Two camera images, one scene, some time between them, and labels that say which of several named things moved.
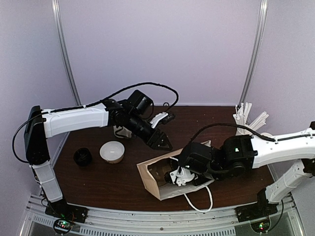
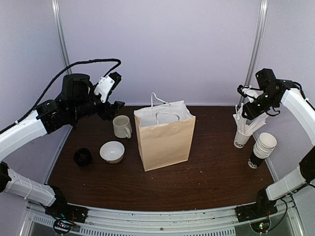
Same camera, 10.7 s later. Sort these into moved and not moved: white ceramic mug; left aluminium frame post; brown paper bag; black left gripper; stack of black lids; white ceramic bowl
Moved: brown paper bag; black left gripper
Not moved: stack of black lids; white ceramic bowl; left aluminium frame post; white ceramic mug
